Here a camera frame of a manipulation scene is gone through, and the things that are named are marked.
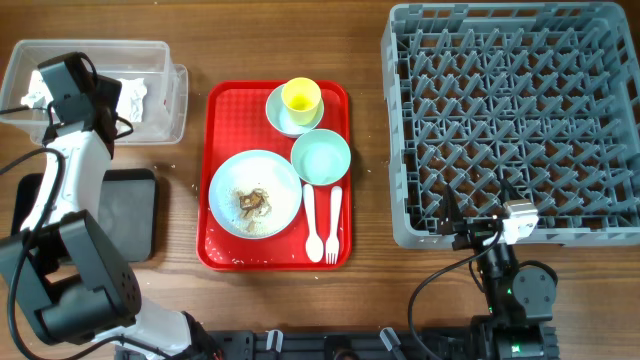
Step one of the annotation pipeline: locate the food scraps and rice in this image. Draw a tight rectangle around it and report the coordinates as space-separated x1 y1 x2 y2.
228 187 282 238

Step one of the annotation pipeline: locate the clear plastic bin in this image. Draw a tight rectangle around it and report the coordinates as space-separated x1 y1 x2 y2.
1 39 188 145

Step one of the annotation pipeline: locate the black waste tray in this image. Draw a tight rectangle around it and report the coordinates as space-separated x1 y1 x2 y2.
30 168 157 266

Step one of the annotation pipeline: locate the small light blue saucer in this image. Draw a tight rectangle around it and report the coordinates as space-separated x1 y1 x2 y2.
265 85 324 138

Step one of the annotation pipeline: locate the grey dishwasher rack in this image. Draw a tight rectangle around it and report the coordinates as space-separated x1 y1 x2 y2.
381 2 639 249

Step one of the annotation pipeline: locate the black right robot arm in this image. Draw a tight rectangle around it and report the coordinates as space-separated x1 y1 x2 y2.
438 180 559 359

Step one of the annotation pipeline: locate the white plastic spoon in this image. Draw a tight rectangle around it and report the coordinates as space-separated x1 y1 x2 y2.
302 184 324 263

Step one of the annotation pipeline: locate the large light blue plate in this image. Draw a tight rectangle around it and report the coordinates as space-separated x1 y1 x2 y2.
208 150 302 240

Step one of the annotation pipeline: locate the yellow plastic cup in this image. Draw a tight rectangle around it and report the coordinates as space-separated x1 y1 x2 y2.
281 77 322 125

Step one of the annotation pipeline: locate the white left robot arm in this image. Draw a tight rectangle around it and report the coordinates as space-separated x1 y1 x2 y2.
1 75 216 359

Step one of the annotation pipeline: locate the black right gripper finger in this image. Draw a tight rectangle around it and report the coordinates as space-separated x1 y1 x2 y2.
499 178 520 204
440 185 463 223

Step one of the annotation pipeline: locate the white plastic fork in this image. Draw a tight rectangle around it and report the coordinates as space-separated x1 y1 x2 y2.
325 186 343 265

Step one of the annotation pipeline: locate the light green bowl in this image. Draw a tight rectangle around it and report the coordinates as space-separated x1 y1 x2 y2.
290 129 352 186

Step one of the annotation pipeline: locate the white napkin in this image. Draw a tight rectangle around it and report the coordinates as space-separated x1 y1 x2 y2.
116 78 148 123
20 70 53 110

